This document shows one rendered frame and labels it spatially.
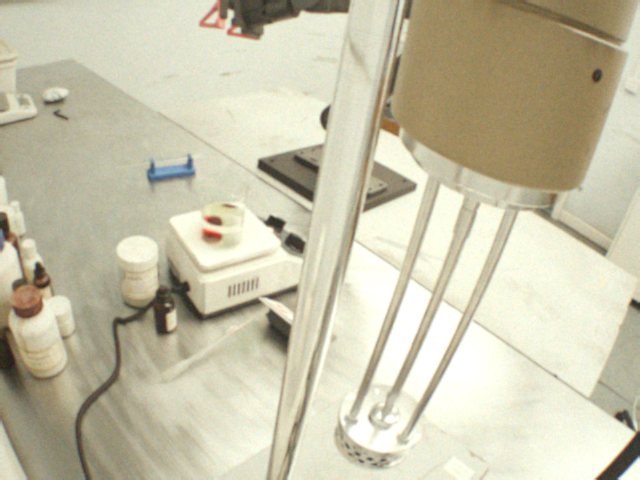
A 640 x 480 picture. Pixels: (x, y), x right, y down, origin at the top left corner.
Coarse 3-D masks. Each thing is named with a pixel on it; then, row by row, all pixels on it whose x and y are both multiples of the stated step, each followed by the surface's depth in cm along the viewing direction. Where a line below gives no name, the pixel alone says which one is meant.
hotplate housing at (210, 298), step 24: (168, 240) 66; (168, 264) 69; (192, 264) 62; (240, 264) 63; (264, 264) 65; (288, 264) 67; (192, 288) 63; (216, 288) 61; (240, 288) 64; (264, 288) 67; (288, 288) 71; (216, 312) 64
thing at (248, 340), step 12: (228, 324) 62; (240, 324) 63; (252, 324) 63; (228, 336) 61; (240, 336) 62; (252, 336) 62; (264, 336) 60; (228, 348) 59; (240, 348) 58; (252, 348) 59
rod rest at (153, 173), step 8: (192, 160) 94; (152, 168) 90; (160, 168) 93; (168, 168) 94; (176, 168) 94; (184, 168) 95; (192, 168) 95; (152, 176) 91; (160, 176) 91; (168, 176) 92; (176, 176) 93
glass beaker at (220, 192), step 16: (208, 176) 61; (224, 176) 62; (240, 176) 62; (208, 192) 62; (224, 192) 63; (240, 192) 63; (208, 208) 58; (224, 208) 58; (240, 208) 60; (208, 224) 60; (224, 224) 59; (240, 224) 61; (208, 240) 61; (224, 240) 61; (240, 240) 63
